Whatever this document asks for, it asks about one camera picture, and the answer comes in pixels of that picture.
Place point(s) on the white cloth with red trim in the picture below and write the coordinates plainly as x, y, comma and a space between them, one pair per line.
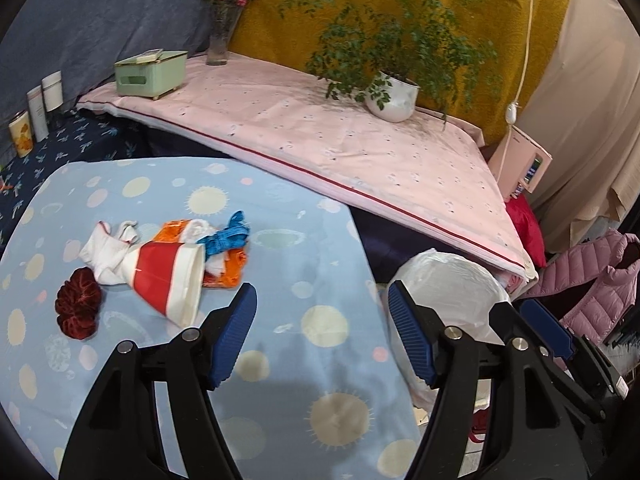
102, 250

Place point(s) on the pink quilt with red stripe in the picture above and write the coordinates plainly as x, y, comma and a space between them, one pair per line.
300, 110

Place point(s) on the yellow fleece blanket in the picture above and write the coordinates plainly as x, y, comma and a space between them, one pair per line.
260, 25

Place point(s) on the pink down jacket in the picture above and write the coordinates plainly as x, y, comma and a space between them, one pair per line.
595, 280

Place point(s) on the blue dotted blanket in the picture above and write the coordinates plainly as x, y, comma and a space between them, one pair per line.
300, 260

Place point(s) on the dark red scrunchie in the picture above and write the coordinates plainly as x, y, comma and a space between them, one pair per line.
77, 307

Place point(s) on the yellow printed tin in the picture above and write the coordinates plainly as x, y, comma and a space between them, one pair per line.
21, 135

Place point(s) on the white tissue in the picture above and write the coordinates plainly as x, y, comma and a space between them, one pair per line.
197, 231

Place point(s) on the green tissue box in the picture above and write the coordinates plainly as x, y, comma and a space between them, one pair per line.
145, 75

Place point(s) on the pink water appliance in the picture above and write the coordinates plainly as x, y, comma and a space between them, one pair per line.
515, 160

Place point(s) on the white plastic bin liner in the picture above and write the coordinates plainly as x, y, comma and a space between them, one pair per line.
460, 285

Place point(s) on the blue lace ribbon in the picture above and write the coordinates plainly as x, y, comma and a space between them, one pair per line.
225, 240

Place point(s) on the red and white paper cup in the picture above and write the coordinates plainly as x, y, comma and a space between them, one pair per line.
165, 275

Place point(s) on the beige curtain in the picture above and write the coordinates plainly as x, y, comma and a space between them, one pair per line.
590, 110

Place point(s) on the green plant in white pot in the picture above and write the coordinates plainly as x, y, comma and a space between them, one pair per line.
395, 100

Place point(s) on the grey-blue cloth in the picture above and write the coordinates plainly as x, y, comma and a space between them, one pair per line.
100, 20

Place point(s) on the orange patterned cloth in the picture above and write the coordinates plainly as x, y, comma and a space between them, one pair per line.
234, 266

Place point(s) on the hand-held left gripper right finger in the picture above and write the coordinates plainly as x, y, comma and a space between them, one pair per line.
412, 335

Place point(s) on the glass vase with red flowers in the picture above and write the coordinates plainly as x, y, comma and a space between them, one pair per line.
217, 50

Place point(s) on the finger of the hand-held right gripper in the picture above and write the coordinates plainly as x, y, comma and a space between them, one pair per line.
545, 330
502, 319

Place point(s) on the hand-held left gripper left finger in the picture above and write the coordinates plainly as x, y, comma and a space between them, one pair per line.
232, 335

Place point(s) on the white bottle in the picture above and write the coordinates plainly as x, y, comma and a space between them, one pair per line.
52, 91
37, 114

